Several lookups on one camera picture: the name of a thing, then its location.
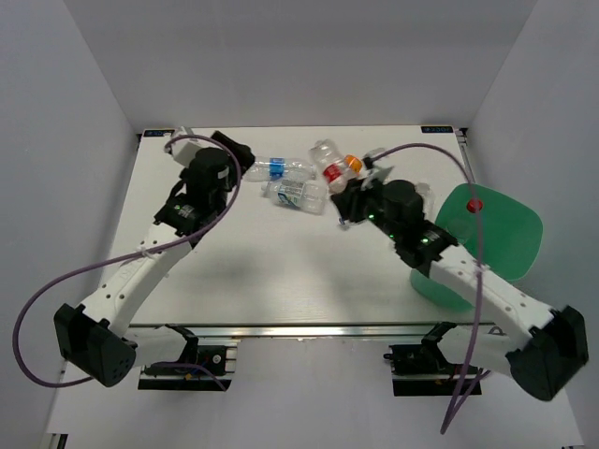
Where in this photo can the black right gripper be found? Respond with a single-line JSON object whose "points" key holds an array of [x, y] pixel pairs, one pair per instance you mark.
{"points": [[347, 203]]}

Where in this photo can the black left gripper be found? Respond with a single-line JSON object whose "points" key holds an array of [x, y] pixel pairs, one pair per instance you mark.
{"points": [[243, 152]]}

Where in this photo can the clear bottle blue label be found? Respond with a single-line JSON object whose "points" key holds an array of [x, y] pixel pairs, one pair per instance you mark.
{"points": [[275, 168]]}

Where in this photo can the clear unlabelled bottle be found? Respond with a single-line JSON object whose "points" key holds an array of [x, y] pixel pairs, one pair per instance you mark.
{"points": [[424, 190]]}

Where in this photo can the orange plastic bottle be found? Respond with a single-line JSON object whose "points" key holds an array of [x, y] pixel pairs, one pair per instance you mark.
{"points": [[354, 163]]}

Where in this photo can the clear bottle white green label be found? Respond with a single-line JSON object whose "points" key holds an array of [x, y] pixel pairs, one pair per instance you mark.
{"points": [[306, 196]]}

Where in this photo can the large red label bottle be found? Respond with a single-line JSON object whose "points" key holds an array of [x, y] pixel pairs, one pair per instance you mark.
{"points": [[330, 165]]}

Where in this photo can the small red label bottle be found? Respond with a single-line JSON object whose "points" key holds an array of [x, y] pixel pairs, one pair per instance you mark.
{"points": [[461, 221]]}

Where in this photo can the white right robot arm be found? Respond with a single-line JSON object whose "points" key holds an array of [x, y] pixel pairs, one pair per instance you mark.
{"points": [[543, 348]]}

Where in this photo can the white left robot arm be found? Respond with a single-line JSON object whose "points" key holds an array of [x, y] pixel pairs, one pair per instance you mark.
{"points": [[96, 335]]}

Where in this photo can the green plastic bin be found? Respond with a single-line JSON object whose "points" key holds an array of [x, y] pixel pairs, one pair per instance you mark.
{"points": [[512, 236]]}

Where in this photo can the blue sticker right corner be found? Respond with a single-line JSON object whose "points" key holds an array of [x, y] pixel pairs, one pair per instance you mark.
{"points": [[436, 129]]}

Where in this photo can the blue sticker corner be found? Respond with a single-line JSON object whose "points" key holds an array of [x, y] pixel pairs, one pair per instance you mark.
{"points": [[158, 133], [436, 129]]}

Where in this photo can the blue sticker left corner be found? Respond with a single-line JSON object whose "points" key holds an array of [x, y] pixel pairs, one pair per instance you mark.
{"points": [[158, 133]]}

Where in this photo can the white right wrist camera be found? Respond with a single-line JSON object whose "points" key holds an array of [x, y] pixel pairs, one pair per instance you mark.
{"points": [[373, 171]]}

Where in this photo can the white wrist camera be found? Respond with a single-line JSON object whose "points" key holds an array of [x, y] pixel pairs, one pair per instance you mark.
{"points": [[373, 171], [183, 151]]}

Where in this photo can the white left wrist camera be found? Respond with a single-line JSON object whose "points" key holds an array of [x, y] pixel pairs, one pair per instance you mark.
{"points": [[183, 151]]}

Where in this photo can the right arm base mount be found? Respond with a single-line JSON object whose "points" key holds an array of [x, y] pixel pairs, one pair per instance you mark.
{"points": [[420, 370]]}

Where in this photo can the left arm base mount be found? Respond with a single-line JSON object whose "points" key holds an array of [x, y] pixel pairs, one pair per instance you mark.
{"points": [[174, 358]]}

